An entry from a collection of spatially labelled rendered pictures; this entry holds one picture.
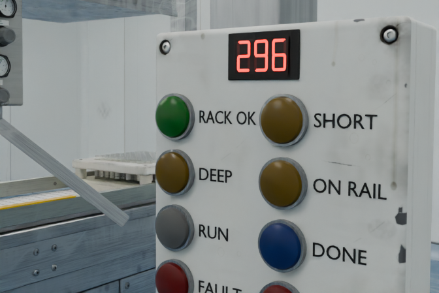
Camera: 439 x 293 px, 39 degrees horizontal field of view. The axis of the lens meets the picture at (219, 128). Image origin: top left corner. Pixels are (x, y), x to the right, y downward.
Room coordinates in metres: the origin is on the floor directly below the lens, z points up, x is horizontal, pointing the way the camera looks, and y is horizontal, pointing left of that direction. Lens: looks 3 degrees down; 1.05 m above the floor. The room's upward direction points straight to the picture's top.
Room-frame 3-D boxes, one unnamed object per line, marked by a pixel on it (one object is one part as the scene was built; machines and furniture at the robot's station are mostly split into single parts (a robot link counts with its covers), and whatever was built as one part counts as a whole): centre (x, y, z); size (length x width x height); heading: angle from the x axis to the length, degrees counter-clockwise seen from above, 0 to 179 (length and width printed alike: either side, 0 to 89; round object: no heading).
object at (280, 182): (0.35, -0.03, 1.00); 0.03 x 0.01 x 0.03; 54
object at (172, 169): (0.39, 0.03, 1.00); 0.03 x 0.01 x 0.03; 54
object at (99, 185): (1.53, 0.19, 0.84); 0.24 x 0.24 x 0.02; 54
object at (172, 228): (0.39, 0.03, 0.97); 0.03 x 0.01 x 0.03; 54
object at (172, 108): (0.39, 0.03, 1.04); 0.03 x 0.01 x 0.03; 54
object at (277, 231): (0.35, -0.03, 0.97); 0.03 x 0.01 x 0.03; 54
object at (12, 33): (0.99, 0.34, 1.15); 0.03 x 0.02 x 0.04; 144
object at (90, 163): (1.53, 0.19, 0.88); 0.25 x 0.24 x 0.02; 54
